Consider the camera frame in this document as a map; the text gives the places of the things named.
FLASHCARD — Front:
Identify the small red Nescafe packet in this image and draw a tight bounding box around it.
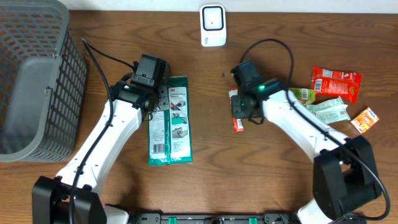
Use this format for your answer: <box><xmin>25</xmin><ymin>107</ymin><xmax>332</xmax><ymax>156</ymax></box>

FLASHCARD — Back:
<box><xmin>228</xmin><ymin>87</ymin><xmax>244</xmax><ymax>133</ymax></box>

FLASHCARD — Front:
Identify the dark green packet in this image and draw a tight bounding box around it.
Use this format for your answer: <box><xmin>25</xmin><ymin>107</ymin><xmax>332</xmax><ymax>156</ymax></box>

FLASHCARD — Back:
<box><xmin>148</xmin><ymin>76</ymin><xmax>193</xmax><ymax>166</ymax></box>

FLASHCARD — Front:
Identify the yellow green juice carton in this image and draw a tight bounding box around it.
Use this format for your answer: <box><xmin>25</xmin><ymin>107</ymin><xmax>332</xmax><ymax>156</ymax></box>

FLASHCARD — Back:
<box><xmin>289</xmin><ymin>88</ymin><xmax>315</xmax><ymax>105</ymax></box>

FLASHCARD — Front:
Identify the light green wet wipes pack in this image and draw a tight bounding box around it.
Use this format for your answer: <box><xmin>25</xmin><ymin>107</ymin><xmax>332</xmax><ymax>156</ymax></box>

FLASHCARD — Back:
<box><xmin>306</xmin><ymin>96</ymin><xmax>351</xmax><ymax>124</ymax></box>

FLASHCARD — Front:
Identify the red snack bag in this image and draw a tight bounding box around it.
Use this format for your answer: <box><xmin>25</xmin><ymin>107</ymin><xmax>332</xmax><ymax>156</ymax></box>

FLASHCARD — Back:
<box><xmin>312</xmin><ymin>67</ymin><xmax>363</xmax><ymax>104</ymax></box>

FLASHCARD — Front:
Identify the small orange tissue pack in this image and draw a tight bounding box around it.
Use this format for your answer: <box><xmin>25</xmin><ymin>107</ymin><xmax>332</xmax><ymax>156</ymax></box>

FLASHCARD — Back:
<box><xmin>351</xmin><ymin>107</ymin><xmax>379</xmax><ymax>134</ymax></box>

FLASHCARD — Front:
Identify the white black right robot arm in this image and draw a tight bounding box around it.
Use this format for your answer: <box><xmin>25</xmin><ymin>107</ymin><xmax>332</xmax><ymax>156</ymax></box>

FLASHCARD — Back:
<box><xmin>232</xmin><ymin>78</ymin><xmax>385</xmax><ymax>223</ymax></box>

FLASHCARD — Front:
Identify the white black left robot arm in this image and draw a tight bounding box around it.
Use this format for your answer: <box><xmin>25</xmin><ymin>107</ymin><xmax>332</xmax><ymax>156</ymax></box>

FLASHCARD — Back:
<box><xmin>32</xmin><ymin>81</ymin><xmax>169</xmax><ymax>223</ymax></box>

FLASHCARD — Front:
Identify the white barcode scanner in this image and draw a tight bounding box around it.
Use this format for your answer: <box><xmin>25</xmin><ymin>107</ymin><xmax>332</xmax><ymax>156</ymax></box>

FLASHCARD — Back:
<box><xmin>200</xmin><ymin>4</ymin><xmax>227</xmax><ymax>47</ymax></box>

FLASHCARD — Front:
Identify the grey plastic shopping basket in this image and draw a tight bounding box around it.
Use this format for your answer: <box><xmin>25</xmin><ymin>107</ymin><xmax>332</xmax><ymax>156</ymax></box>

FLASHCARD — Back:
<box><xmin>1</xmin><ymin>1</ymin><xmax>88</xmax><ymax>162</ymax></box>

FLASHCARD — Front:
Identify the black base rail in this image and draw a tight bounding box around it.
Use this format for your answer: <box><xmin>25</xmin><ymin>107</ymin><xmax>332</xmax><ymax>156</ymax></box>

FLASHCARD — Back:
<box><xmin>105</xmin><ymin>203</ymin><xmax>368</xmax><ymax>224</ymax></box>

